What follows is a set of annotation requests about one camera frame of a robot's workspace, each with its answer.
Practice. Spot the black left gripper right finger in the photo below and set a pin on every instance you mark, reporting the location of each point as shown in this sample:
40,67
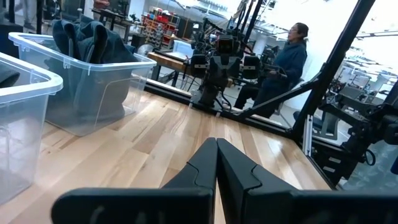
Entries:
280,205

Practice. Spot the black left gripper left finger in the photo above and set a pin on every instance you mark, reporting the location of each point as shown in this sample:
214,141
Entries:
155,205

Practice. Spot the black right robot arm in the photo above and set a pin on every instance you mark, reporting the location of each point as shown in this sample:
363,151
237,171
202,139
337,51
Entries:
206,96

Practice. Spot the white plastic box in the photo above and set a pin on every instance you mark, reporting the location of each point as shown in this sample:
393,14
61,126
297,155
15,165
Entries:
183,49

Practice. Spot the wooden workbench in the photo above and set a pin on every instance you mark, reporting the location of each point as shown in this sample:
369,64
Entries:
168,60

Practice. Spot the person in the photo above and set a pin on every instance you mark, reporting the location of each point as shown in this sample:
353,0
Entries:
101,3
289,59

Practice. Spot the shelf with coloured bins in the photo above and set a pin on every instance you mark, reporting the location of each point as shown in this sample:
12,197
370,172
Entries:
160,25

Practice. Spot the clear plastic storage bin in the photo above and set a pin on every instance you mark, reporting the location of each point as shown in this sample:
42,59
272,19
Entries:
124,67
18,124

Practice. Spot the black machinery assembly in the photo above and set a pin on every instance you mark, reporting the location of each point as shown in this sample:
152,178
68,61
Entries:
357,130

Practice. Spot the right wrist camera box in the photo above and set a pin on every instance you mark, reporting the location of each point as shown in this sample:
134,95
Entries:
224,45

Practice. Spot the silver frame bracket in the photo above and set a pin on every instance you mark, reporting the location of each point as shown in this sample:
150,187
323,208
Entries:
308,137

